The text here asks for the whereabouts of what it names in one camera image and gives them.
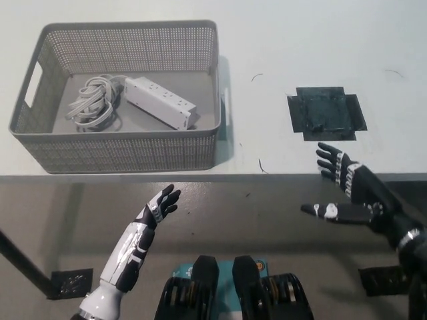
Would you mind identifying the grey perforated plastic basket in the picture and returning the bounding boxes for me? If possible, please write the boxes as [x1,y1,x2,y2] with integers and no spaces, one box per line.
[8,19,231,175]

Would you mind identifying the black table leg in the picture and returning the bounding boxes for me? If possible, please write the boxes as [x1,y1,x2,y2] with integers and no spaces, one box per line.
[0,229,54,298]

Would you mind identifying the robot body black teal blocks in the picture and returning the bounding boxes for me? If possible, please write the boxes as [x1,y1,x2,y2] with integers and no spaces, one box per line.
[153,254,314,320]

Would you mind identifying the black tape patch on table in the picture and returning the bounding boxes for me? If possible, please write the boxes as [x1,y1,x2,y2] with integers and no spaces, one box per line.
[286,85,368,143]

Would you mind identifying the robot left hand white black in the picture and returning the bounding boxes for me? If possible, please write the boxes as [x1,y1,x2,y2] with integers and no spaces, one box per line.
[99,183,182,295]

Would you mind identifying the white power strip with cord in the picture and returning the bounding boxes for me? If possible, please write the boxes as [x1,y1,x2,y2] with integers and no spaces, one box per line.
[67,75,197,131]

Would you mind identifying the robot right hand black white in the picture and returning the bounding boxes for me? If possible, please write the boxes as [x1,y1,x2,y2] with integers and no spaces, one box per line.
[300,142,418,248]

